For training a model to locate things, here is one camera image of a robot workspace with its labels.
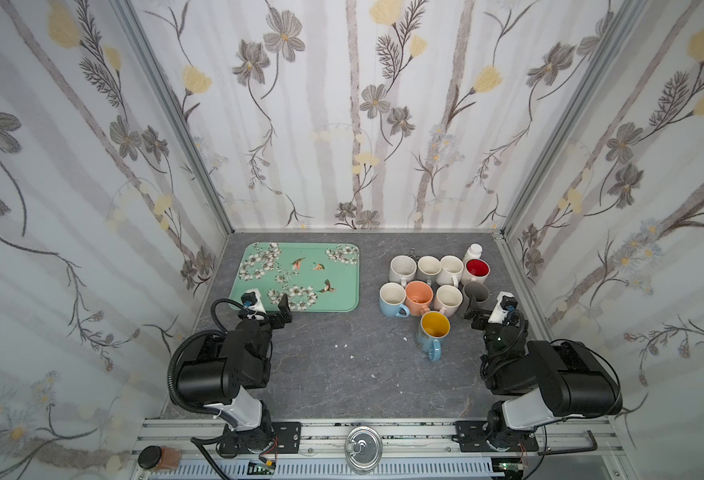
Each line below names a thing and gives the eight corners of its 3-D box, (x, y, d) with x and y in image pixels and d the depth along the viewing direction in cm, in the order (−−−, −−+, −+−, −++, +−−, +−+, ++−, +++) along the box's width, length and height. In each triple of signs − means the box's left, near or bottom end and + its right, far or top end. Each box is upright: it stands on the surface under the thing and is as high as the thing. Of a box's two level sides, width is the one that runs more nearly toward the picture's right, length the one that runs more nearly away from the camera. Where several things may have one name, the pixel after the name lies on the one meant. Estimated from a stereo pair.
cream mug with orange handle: (404, 321, 97) (408, 308, 90) (401, 294, 103) (405, 280, 97) (429, 321, 97) (435, 308, 90) (425, 294, 104) (430, 280, 97)
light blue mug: (379, 325, 96) (381, 310, 89) (377, 297, 103) (379, 282, 95) (405, 325, 96) (409, 311, 89) (402, 297, 103) (405, 282, 95)
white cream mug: (433, 290, 106) (439, 274, 99) (438, 269, 112) (444, 252, 105) (453, 296, 105) (461, 281, 97) (457, 274, 111) (465, 258, 103)
